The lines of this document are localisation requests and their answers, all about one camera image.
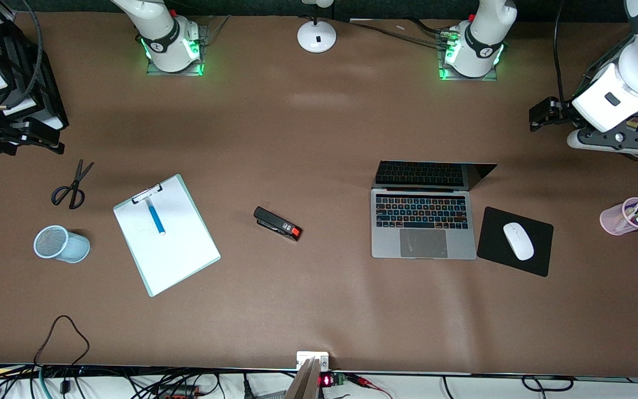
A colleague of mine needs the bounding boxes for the blue marker white cap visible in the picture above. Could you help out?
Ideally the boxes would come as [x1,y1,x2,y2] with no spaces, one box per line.
[145,197,166,236]

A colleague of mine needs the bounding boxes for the grey laptop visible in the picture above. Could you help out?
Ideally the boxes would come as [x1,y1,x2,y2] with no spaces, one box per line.
[371,161,498,260]

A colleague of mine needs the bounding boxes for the black scissors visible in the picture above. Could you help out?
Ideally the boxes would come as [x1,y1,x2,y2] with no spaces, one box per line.
[51,159,95,210]

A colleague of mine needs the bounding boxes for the black document tray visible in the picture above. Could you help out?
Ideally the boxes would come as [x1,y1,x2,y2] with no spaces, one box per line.
[0,19,69,134]

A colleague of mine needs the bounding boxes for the blue mesh pen cup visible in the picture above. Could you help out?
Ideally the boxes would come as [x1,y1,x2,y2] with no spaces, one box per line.
[33,224,91,264]

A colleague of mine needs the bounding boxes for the pink mesh pen cup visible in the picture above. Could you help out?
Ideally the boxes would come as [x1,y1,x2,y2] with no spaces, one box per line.
[600,197,638,237]

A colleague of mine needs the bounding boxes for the white computer mouse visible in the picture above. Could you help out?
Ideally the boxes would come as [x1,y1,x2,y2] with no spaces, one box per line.
[503,222,536,262]

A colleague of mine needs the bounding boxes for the black mouse pad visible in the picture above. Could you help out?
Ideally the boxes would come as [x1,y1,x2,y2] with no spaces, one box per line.
[476,207,554,278]

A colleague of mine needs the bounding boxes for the white paper sheet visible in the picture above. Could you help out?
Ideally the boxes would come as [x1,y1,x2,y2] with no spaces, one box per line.
[114,177,219,294]

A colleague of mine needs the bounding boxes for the green clipboard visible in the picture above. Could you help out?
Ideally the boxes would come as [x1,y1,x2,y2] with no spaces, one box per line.
[112,173,222,298]

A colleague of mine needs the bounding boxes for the black stapler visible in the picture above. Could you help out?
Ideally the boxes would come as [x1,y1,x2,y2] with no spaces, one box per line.
[253,206,303,242]

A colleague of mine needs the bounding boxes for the white lamp base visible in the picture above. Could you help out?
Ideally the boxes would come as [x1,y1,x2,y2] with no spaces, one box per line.
[297,0,337,54]

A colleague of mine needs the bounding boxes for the black orange power strip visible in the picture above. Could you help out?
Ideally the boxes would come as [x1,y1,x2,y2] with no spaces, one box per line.
[153,384,204,399]

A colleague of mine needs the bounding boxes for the red clip lead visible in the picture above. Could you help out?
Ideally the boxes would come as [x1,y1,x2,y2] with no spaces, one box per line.
[347,374,393,399]

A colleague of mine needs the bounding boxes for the white mounting box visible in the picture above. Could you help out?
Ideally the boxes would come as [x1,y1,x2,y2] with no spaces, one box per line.
[296,351,330,371]

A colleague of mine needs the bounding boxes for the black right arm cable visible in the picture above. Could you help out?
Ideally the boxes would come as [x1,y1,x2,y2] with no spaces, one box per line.
[6,0,44,109]

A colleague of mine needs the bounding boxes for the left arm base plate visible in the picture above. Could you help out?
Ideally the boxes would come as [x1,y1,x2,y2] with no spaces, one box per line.
[438,28,499,83]

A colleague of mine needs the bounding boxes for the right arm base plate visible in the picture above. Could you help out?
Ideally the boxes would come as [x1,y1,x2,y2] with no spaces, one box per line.
[146,25,205,77]

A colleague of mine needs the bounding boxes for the black power cable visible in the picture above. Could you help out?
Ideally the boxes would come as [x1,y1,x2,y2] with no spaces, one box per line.
[333,17,454,48]

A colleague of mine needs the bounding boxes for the black looped cable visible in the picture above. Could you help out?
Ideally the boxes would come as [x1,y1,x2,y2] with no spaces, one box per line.
[33,315,90,367]

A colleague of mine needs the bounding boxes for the aluminium extrusion post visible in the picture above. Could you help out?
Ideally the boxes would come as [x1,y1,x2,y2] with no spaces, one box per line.
[284,357,321,399]

